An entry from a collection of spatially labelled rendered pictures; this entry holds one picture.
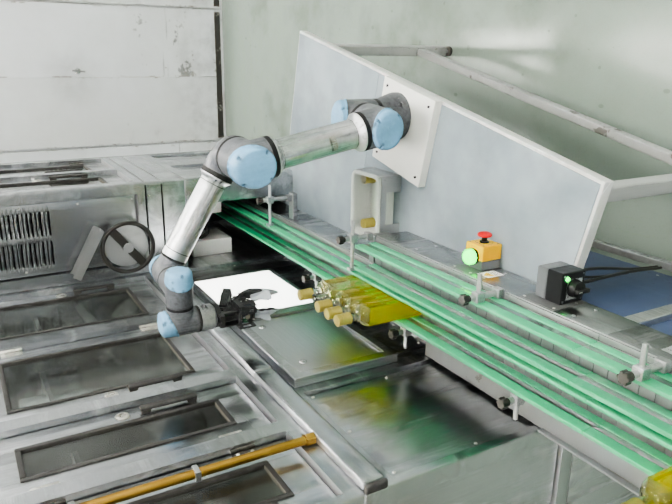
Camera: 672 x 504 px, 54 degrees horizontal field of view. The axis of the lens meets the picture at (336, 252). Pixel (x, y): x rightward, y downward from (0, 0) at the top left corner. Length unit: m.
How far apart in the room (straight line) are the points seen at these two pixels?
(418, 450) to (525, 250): 0.60
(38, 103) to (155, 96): 0.86
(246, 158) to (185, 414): 0.68
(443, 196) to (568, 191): 0.48
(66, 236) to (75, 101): 2.80
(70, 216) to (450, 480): 1.74
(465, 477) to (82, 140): 4.37
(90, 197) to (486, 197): 1.50
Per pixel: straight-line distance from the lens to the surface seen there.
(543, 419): 1.74
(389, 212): 2.25
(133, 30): 5.51
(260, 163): 1.76
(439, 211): 2.10
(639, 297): 1.88
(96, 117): 5.47
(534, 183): 1.80
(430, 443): 1.66
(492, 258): 1.88
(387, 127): 1.93
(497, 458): 1.69
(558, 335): 1.55
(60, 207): 2.70
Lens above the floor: 2.04
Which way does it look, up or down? 29 degrees down
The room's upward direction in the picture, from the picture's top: 99 degrees counter-clockwise
